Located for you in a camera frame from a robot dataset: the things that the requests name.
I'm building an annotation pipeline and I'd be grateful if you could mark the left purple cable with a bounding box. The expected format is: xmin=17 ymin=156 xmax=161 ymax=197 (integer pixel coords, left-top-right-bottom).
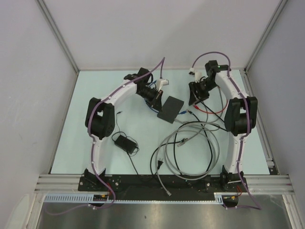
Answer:
xmin=44 ymin=56 xmax=166 ymax=215

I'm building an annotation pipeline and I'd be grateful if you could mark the blue ethernet cable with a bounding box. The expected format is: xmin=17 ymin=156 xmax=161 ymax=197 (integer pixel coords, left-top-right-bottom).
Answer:
xmin=142 ymin=80 xmax=188 ymax=116

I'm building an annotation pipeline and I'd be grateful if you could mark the black network switch box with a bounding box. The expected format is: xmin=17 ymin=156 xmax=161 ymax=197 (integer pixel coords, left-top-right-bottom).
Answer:
xmin=157 ymin=96 xmax=184 ymax=124

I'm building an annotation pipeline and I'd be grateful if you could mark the red ethernet cable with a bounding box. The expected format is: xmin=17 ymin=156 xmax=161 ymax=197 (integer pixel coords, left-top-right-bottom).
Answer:
xmin=194 ymin=95 xmax=228 ymax=114

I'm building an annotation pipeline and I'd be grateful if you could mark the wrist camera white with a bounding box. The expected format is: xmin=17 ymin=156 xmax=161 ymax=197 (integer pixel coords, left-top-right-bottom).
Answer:
xmin=156 ymin=78 xmax=169 ymax=90
xmin=189 ymin=68 xmax=203 ymax=83

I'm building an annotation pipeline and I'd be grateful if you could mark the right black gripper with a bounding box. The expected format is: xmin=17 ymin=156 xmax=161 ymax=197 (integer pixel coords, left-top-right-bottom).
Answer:
xmin=188 ymin=79 xmax=218 ymax=106

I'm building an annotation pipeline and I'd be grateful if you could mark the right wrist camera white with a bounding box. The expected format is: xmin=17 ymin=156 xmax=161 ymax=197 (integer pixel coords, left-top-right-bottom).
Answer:
xmin=189 ymin=68 xmax=203 ymax=83

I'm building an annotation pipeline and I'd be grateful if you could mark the black power cable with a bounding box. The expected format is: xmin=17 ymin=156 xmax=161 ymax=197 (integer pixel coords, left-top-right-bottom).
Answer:
xmin=111 ymin=101 xmax=229 ymax=182

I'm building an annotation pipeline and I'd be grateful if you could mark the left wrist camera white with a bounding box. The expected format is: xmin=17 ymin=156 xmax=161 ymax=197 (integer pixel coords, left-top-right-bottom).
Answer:
xmin=156 ymin=78 xmax=169 ymax=90

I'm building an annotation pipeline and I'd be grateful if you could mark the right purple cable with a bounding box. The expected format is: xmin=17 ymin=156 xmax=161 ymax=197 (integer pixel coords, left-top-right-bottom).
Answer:
xmin=192 ymin=51 xmax=262 ymax=210

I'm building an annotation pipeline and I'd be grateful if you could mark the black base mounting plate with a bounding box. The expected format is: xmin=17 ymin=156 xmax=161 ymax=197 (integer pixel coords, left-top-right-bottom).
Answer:
xmin=78 ymin=174 xmax=250 ymax=208

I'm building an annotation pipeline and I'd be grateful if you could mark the aluminium frame rail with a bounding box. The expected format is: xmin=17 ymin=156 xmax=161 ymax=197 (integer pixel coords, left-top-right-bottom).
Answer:
xmin=35 ymin=175 xmax=295 ymax=195

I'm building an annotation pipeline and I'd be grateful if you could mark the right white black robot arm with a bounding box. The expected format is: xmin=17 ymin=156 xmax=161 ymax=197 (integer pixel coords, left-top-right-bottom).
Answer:
xmin=189 ymin=60 xmax=258 ymax=191

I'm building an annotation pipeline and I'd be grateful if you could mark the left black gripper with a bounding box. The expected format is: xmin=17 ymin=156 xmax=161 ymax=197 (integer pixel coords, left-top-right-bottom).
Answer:
xmin=137 ymin=86 xmax=163 ymax=113

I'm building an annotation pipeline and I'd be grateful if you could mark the black power adapter brick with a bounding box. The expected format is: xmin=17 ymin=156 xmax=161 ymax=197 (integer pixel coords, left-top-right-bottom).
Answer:
xmin=114 ymin=135 xmax=137 ymax=154

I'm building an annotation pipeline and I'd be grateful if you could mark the purple cable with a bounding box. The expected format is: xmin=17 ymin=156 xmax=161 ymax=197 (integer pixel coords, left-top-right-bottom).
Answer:
xmin=192 ymin=51 xmax=262 ymax=210
xmin=44 ymin=56 xmax=166 ymax=215

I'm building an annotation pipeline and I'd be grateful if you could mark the grey ethernet cable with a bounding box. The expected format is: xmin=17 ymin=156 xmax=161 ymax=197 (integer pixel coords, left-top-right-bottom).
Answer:
xmin=156 ymin=87 xmax=227 ymax=197

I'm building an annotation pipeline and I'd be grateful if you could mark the slotted cable duct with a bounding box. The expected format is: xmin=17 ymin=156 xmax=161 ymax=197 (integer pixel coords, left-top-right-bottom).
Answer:
xmin=44 ymin=193 xmax=223 ymax=205

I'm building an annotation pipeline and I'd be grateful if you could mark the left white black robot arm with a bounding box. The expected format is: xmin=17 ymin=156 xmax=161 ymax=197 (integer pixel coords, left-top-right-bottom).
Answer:
xmin=85 ymin=68 xmax=163 ymax=191

